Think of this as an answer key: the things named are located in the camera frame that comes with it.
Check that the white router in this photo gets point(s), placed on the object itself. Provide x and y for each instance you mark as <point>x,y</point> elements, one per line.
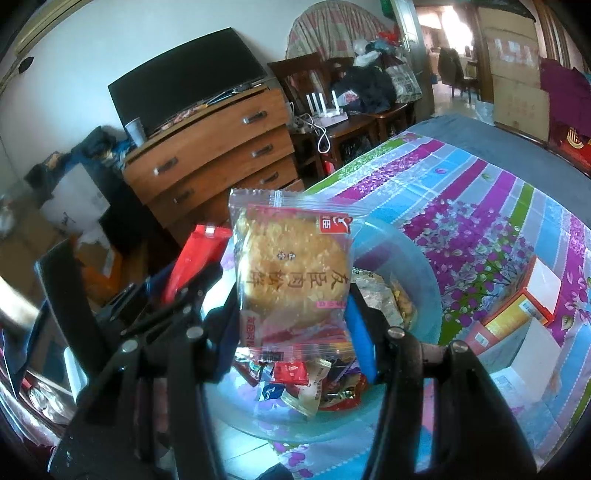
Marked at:
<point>337,121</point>

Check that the narrow red packet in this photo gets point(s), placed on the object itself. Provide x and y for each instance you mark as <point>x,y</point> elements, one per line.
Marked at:
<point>194,258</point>

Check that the purple cloth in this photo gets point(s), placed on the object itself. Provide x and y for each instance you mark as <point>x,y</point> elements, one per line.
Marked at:
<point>563,92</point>

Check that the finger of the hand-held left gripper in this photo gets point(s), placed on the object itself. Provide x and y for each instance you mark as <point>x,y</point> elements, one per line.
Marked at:
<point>207,277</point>
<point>134,304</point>

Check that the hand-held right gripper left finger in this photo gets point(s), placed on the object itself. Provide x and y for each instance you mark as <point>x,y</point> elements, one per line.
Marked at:
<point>221,341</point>

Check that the orange cat print box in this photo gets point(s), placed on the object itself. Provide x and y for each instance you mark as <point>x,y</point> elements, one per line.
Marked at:
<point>512,318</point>

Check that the pile of dark clothes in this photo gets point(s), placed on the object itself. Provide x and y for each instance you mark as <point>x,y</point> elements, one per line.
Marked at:
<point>369,87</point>

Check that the grey blanket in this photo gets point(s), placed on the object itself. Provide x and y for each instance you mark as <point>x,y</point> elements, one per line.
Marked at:
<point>485,134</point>

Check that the white cardboard box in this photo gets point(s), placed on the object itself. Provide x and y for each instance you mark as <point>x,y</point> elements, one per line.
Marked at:
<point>74,194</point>

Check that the brown cardboard box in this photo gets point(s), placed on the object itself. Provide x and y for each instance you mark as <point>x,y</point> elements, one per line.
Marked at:
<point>521,108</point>
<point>512,55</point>
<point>505,21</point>

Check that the pile of assorted snack packets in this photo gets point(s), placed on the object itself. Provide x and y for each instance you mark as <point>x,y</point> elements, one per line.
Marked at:
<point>323,392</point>

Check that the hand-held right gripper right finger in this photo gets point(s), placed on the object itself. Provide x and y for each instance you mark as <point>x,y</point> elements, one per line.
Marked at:
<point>362,332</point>

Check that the black flat television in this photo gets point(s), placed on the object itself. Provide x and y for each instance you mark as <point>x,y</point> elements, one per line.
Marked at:
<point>184,78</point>

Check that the clear round cookie packet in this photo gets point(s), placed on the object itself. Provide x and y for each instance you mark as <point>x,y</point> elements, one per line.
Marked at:
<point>286,258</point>

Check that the wooden chest of drawers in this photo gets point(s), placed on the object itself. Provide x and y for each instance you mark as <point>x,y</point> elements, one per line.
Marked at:
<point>207,152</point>

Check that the wooden chair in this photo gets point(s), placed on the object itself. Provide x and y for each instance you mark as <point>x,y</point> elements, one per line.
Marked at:
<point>295,74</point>

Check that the chair with dark jacket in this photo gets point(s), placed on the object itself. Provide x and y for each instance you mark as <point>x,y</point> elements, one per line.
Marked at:
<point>450,69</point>

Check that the patterned shopping bag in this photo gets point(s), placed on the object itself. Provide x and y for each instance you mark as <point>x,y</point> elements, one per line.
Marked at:
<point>406,85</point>

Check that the tall white box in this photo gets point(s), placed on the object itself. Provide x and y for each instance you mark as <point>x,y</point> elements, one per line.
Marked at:
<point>531,364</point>

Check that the clear plastic bag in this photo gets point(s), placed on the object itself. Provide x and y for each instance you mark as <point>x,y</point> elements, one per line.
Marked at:
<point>397,251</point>

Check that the dark wooden side table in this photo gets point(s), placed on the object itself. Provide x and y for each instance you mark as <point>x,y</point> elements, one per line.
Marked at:
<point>360,127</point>

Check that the flat pink box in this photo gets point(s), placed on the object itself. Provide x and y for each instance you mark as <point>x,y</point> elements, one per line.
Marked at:
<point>475,334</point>

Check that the paper cup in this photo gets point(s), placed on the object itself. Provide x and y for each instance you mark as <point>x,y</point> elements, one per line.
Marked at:
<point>135,131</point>

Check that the red gift box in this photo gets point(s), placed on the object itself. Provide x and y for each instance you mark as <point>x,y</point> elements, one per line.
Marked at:
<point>572,143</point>

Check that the striped cloth cover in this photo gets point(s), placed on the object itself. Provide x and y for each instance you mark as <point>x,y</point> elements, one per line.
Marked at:
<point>332,27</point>

